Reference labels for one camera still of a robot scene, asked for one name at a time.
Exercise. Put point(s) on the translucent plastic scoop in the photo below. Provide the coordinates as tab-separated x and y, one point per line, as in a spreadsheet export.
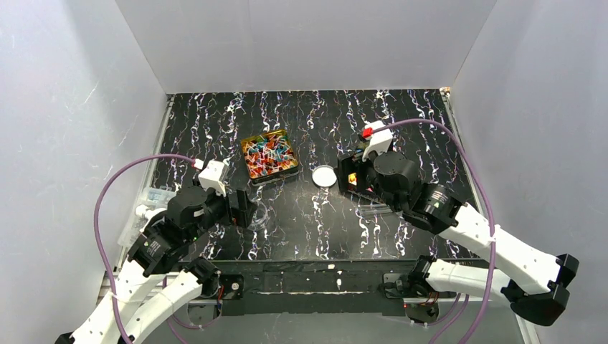
368	211

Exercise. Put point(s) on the clear plastic box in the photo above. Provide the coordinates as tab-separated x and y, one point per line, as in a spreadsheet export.
150	200

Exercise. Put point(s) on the white round jar lid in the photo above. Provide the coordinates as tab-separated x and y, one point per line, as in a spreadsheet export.
324	176

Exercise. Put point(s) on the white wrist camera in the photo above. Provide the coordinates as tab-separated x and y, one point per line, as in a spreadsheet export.
377	139
213	177

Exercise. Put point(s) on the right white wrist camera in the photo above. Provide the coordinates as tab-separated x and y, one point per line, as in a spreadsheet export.
377	139

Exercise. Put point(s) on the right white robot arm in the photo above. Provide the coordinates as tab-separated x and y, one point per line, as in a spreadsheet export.
532	283

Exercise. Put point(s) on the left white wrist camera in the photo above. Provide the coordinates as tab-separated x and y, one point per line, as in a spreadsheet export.
213	177

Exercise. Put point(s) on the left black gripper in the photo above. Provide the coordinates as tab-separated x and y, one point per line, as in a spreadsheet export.
239	206

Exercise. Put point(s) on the tin tray of lollipops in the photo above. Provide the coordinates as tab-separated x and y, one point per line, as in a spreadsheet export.
269	157

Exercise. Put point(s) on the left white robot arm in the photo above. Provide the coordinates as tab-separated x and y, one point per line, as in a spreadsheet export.
131	310

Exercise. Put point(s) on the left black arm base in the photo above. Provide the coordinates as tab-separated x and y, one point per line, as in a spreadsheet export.
227	287

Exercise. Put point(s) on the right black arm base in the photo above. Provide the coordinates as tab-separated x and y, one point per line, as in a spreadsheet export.
419	300

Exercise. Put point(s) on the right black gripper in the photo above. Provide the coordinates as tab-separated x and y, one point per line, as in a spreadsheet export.
354	173

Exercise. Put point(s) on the clear plastic jar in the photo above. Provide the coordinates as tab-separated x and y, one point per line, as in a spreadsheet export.
260	218

